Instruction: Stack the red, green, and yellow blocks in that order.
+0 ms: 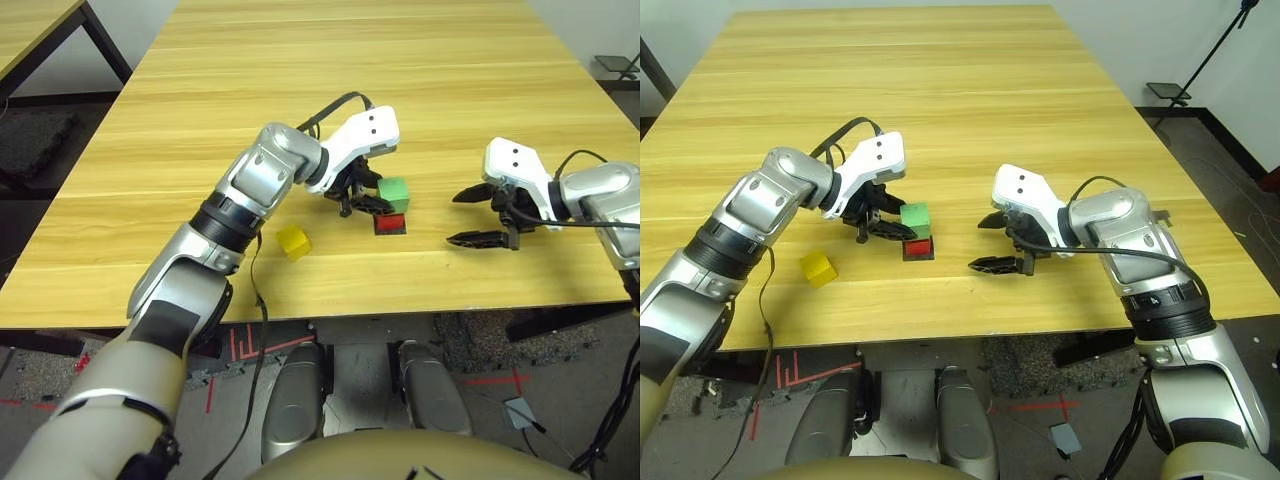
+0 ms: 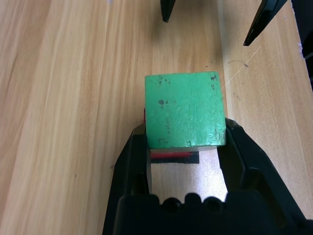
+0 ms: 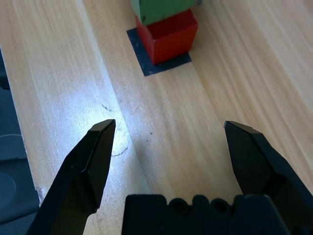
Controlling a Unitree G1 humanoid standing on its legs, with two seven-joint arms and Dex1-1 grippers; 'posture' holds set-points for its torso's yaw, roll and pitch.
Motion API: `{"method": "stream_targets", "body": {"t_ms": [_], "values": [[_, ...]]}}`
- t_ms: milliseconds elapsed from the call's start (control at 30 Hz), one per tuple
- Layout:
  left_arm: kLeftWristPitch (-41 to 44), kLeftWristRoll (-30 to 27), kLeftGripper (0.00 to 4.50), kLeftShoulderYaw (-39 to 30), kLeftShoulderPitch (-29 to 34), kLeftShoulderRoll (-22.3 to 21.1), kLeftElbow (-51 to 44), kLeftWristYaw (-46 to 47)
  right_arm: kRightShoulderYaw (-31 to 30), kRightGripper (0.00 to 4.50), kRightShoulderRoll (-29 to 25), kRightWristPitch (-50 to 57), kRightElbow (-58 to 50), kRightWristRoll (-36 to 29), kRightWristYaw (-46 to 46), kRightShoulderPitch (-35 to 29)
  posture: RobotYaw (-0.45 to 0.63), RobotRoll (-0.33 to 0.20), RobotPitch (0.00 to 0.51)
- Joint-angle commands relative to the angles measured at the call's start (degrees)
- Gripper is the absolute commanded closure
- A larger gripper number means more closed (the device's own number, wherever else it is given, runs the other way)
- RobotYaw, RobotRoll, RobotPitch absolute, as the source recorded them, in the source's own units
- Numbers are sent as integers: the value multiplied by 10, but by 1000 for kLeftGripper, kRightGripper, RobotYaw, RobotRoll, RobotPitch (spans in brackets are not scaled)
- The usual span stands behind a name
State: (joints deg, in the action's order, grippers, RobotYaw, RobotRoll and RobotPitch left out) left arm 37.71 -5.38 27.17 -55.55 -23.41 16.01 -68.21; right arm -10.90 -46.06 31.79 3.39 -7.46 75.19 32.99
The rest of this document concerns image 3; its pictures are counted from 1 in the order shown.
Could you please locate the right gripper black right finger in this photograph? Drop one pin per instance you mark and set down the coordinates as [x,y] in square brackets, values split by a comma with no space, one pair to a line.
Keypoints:
[256,166]

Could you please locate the red wooden block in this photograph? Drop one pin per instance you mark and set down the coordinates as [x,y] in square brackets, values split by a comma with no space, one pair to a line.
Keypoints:
[171,41]

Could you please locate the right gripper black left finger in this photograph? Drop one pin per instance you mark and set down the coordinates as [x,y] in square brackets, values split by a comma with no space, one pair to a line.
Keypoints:
[80,186]

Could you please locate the black square marker patch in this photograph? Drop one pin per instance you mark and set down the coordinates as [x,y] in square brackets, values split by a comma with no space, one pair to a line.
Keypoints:
[146,68]

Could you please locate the green wooden block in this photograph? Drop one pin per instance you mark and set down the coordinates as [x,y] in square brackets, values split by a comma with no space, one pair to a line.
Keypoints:
[163,9]

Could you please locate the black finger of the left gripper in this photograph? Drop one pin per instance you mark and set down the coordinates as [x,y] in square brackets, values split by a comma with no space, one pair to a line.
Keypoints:
[199,2]

